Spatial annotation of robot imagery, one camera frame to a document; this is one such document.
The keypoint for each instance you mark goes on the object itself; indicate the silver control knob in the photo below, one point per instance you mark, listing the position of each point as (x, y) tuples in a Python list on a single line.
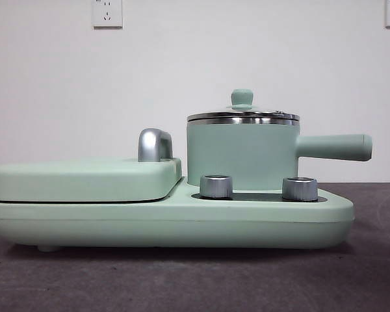
[(216, 186), (299, 188)]

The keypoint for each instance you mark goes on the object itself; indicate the mint green hinged cooker cover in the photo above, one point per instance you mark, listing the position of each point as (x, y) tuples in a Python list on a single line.
[(84, 182)]

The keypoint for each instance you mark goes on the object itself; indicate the mint green cooker base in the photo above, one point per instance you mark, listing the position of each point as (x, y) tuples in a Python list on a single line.
[(149, 224)]

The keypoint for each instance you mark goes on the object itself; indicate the glass lid with green knob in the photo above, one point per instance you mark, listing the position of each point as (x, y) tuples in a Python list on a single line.
[(242, 96)]

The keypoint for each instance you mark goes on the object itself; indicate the black control panel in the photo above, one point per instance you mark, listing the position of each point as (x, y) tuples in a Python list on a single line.
[(256, 196)]

